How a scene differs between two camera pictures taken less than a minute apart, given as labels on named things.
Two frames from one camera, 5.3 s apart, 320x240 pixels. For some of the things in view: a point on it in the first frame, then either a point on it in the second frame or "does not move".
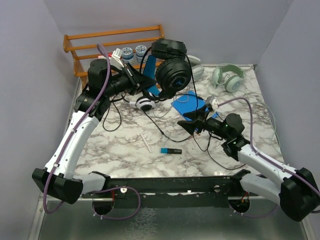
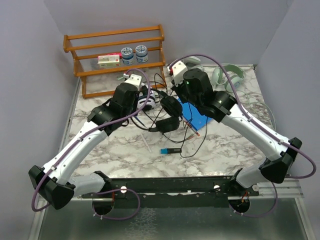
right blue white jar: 140,50 does not move
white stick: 146,143 does not move
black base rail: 170,192 does not move
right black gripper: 191,126 -> 178,91
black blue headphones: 173,73 -> 172,106
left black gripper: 136,79 -> 135,110
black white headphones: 144,104 does not move
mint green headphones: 233,82 does not move
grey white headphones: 198,70 does not move
